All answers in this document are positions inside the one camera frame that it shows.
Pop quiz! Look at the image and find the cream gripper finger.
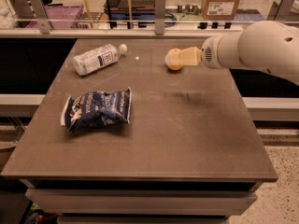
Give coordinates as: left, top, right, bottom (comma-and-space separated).
178, 47, 202, 66

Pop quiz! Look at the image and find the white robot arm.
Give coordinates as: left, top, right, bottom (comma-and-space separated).
164, 21, 299, 85

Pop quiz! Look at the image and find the blue chip bag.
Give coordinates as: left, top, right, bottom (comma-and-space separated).
60, 88, 132, 133

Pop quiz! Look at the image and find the right metal railing post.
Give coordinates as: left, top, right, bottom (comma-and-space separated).
266, 0, 299, 23

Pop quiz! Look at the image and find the orange and blue cart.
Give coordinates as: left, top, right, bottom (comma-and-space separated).
104, 0, 155, 27

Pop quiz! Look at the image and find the clear plastic water bottle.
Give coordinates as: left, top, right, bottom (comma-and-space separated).
73, 44, 127, 76

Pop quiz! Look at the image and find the orange fruit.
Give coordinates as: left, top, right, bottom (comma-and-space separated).
164, 49, 182, 71

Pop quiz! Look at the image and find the middle metal railing post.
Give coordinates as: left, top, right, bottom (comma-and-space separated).
155, 0, 165, 35

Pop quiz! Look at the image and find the metal railing post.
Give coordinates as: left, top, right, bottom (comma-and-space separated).
29, 0, 51, 35
155, 0, 165, 35
266, 0, 299, 23

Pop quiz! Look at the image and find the left metal railing post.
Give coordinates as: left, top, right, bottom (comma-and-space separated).
29, 0, 51, 35

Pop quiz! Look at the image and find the yellow pole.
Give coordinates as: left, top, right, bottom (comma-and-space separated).
83, 0, 93, 29

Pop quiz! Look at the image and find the glass railing panel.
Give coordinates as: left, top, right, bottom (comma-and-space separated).
0, 14, 264, 31

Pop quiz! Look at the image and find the cardboard box with label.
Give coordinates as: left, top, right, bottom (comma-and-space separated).
201, 0, 240, 20

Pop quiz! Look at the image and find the purple plastic crate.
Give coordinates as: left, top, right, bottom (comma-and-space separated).
25, 4, 86, 30

